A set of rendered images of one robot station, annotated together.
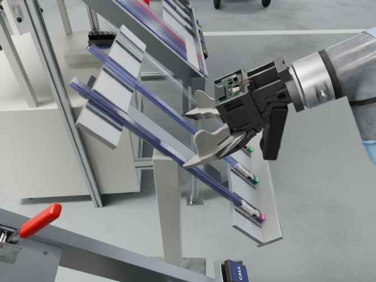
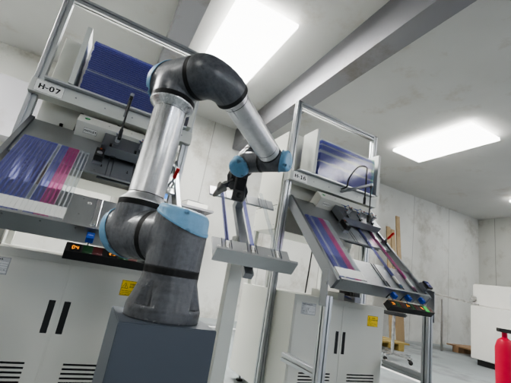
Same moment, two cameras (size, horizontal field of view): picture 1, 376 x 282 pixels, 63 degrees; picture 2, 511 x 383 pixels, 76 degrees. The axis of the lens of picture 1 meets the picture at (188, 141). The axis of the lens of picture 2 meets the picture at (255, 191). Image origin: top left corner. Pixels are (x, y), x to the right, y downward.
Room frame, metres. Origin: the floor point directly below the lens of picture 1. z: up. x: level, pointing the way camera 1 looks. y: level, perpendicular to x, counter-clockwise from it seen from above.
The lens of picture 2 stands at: (-0.03, -1.35, 0.66)
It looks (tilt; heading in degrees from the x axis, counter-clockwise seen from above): 15 degrees up; 68
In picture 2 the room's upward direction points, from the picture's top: 10 degrees clockwise
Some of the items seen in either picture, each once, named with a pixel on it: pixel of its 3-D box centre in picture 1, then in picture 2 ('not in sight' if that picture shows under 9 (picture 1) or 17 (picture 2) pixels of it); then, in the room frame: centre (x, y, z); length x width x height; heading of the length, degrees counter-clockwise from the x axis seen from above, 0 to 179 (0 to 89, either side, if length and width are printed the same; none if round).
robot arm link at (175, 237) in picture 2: not in sight; (176, 236); (0.10, -0.63, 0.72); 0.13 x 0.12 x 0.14; 128
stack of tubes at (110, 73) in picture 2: not in sight; (138, 90); (-0.10, 0.38, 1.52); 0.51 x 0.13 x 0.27; 4
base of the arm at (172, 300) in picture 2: not in sight; (166, 292); (0.10, -0.64, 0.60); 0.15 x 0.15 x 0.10
